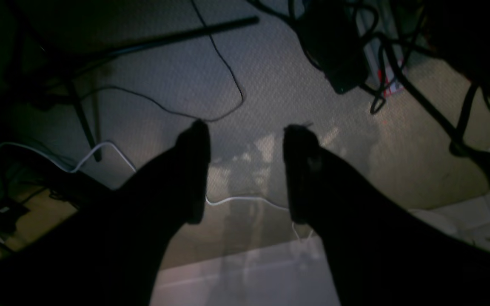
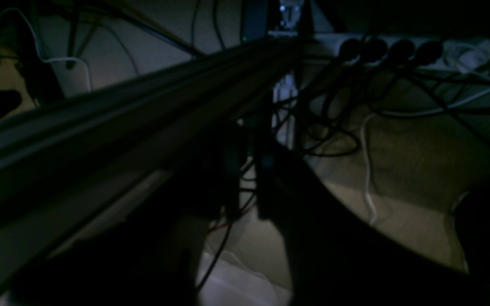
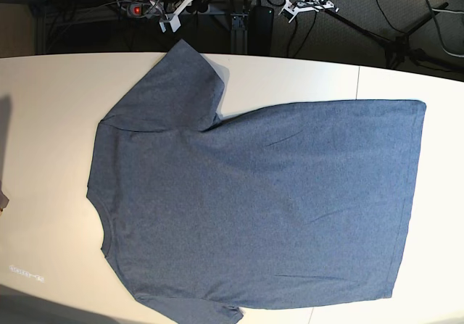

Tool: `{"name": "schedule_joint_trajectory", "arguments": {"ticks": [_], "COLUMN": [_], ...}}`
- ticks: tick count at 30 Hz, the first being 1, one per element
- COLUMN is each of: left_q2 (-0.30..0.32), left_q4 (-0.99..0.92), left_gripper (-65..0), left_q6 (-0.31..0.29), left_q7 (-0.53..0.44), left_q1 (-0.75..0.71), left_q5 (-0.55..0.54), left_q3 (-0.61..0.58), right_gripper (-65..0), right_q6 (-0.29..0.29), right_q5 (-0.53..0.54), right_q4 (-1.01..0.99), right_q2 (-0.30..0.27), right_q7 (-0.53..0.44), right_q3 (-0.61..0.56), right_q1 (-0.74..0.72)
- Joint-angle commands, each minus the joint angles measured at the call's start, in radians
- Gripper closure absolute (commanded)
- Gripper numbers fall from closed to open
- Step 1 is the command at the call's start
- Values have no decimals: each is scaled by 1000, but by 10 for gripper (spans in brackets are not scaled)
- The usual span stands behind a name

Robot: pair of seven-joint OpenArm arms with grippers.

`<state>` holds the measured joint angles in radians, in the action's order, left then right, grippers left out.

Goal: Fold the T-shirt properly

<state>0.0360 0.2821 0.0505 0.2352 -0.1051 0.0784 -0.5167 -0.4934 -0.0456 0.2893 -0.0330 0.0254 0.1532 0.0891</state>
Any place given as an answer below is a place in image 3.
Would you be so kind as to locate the aluminium frame post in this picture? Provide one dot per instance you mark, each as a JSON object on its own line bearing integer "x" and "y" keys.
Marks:
{"x": 239, "y": 34}

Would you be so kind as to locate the blue T-shirt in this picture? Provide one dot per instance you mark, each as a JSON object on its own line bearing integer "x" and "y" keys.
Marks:
{"x": 295, "y": 205}

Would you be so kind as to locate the black tripod stand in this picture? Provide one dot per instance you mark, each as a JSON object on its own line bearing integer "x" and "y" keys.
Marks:
{"x": 398, "y": 50}

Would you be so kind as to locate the white power strip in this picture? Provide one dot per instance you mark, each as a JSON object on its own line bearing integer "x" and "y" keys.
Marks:
{"x": 148, "y": 10}

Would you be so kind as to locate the black power adapter box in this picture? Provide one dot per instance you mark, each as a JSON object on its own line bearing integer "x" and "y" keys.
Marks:
{"x": 260, "y": 30}

